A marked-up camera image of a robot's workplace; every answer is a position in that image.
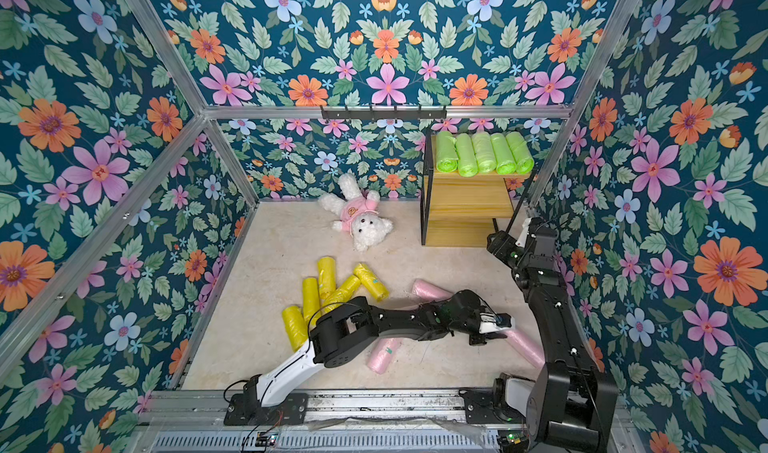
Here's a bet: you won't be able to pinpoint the green circuit board left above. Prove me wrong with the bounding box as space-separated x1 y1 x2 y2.
253 432 279 448

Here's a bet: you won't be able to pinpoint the yellow trash bag roll upright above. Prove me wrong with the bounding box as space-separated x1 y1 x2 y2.
301 277 321 324

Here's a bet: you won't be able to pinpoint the yellow trash bag roll large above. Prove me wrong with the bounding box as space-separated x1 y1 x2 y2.
281 305 308 352

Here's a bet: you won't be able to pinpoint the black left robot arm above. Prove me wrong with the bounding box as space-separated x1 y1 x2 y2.
224 290 513 426

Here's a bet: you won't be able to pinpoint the white plush bunny pink shirt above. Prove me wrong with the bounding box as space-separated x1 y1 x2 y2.
319 173 394 252

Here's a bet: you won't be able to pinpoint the yellow trash bag roll right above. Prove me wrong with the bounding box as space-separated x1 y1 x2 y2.
353 263 390 302

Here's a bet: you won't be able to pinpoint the wooden shelf black metal frame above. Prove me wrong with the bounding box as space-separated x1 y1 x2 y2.
420 138 530 248

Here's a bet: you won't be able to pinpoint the yellow trash bag roll middle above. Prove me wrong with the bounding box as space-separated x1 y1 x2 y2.
322 275 361 307

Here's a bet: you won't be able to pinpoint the green trash bag roll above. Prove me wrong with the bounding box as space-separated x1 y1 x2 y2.
506 132 534 175
472 132 497 174
435 131 459 173
455 133 479 178
490 133 517 175

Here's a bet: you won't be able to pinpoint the green circuit board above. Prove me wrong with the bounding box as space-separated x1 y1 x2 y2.
253 432 279 448
497 430 529 453

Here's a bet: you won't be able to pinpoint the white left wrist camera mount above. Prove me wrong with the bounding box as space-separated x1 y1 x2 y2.
479 313 516 336

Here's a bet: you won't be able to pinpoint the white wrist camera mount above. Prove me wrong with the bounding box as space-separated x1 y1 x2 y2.
516 218 532 248
479 313 516 336

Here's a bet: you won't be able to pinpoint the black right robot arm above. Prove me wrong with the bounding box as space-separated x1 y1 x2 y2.
487 217 619 452

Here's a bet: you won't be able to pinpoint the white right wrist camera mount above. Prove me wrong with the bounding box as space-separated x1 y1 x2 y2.
516 218 532 248

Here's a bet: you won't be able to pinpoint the black hook rail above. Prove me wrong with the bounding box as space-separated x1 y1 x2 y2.
320 106 448 121

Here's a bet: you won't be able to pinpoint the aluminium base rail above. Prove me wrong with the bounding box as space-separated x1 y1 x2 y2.
127 380 529 452

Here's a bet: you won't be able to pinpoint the green circuit board right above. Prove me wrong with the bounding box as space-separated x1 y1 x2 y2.
497 430 529 453

